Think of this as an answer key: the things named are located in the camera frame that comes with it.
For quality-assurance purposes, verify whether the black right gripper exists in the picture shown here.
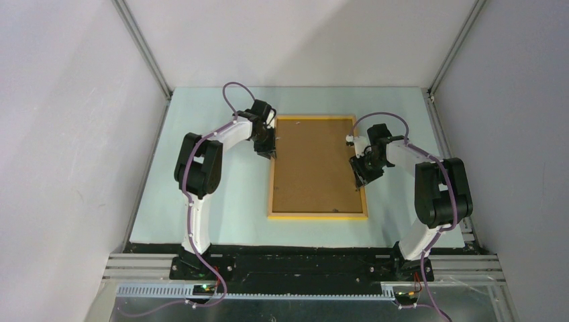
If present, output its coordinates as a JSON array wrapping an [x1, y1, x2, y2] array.
[[348, 151, 387, 189]]

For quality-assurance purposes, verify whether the brown cardboard backing board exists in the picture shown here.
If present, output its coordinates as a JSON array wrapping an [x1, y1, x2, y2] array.
[[272, 119, 364, 214]]

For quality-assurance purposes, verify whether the yellow wooden picture frame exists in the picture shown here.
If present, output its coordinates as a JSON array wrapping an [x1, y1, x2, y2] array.
[[267, 115, 370, 221]]

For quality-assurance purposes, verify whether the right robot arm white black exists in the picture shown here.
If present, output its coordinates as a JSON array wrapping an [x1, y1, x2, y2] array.
[[346, 123, 473, 280]]

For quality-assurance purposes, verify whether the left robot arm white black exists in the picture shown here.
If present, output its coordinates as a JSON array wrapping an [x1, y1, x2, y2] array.
[[174, 99, 276, 280]]

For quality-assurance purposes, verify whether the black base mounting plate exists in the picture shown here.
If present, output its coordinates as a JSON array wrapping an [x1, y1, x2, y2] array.
[[169, 245, 434, 295]]

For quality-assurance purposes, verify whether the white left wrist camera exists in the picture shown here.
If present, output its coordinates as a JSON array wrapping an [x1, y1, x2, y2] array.
[[265, 108, 277, 129]]

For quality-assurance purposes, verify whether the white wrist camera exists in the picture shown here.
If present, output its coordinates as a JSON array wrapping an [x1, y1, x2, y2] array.
[[346, 135, 370, 158], [265, 108, 277, 129]]

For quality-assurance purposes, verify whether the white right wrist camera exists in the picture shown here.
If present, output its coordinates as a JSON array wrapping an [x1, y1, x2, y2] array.
[[346, 135, 370, 158]]

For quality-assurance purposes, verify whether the aluminium front rail frame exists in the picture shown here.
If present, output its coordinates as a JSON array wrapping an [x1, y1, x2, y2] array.
[[103, 254, 506, 286]]

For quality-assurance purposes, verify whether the right controller board with wires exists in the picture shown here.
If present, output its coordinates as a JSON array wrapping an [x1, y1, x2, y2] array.
[[395, 272, 423, 305]]

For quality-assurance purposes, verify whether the controller board with wires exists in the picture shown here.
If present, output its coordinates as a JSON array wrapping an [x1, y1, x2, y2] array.
[[192, 268, 221, 296], [395, 272, 423, 305]]

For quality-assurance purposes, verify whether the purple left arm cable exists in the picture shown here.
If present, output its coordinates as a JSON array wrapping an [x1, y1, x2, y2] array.
[[116, 81, 257, 319]]

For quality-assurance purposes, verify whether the left controller board with wires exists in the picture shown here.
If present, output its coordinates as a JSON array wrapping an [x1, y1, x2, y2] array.
[[192, 268, 221, 296]]

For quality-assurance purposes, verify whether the grey slotted cable duct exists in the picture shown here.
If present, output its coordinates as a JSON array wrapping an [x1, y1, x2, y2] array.
[[116, 283, 395, 301]]

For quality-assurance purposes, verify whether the left aluminium corner post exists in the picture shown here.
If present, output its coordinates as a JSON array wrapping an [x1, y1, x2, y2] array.
[[111, 0, 173, 101]]

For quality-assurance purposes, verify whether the aluminium corner post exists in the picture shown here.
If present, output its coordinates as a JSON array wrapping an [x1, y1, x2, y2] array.
[[111, 0, 173, 101], [427, 0, 487, 96]]

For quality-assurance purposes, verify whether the right aluminium corner post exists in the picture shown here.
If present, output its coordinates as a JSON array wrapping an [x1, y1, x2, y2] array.
[[427, 0, 487, 96]]

